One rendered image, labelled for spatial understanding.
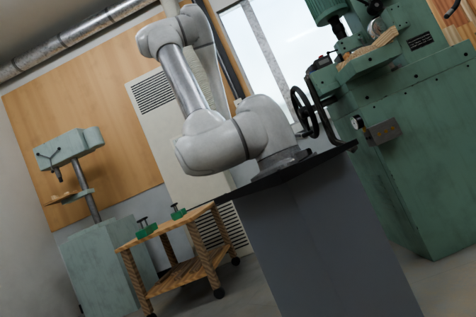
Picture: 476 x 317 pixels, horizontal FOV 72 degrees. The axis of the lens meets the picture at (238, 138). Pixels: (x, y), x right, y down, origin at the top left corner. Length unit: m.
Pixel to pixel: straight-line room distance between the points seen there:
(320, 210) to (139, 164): 2.56
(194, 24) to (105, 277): 2.16
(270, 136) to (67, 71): 3.03
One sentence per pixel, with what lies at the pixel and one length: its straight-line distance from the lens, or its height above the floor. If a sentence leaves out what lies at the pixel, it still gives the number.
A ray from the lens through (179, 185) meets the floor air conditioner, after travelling 2.91.
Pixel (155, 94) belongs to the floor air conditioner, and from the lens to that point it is 3.01.
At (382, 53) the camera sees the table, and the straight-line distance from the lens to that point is 1.48.
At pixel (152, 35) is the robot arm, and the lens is 1.44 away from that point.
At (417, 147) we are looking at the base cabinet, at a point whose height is 0.46.
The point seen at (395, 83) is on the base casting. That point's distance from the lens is 1.61.
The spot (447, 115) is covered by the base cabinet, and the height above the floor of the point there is 0.53.
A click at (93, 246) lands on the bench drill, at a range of 2.97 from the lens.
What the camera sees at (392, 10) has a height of 1.05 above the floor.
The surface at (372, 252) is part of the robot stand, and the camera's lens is 1.13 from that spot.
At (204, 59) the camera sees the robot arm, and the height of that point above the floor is 1.18.
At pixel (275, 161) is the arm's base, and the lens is 1.06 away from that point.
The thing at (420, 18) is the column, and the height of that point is 0.99.
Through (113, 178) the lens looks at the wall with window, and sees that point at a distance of 3.49.
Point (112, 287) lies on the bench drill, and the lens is 2.99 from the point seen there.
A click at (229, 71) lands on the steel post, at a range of 3.08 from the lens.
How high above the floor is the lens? 0.67
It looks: 5 degrees up
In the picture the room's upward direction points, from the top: 24 degrees counter-clockwise
